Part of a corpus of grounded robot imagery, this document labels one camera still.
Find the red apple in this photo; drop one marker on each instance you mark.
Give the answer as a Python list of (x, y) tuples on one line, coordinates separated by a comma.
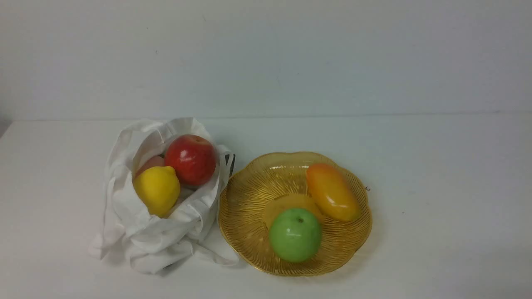
[(193, 159)]

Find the amber glass fruit plate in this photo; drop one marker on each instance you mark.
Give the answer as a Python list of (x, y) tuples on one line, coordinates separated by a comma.
[(243, 203)]

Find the white cloth bag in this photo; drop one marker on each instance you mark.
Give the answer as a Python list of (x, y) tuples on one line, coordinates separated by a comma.
[(149, 242)]

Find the orange mango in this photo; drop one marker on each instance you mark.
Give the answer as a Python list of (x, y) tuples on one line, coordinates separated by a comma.
[(332, 193)]

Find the green apple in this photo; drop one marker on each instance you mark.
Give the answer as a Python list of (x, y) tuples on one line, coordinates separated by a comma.
[(295, 235)]

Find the pink peach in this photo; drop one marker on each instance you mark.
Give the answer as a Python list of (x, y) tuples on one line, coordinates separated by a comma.
[(156, 161)]

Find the yellow lemon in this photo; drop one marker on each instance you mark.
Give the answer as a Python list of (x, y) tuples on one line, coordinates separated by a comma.
[(158, 188)]

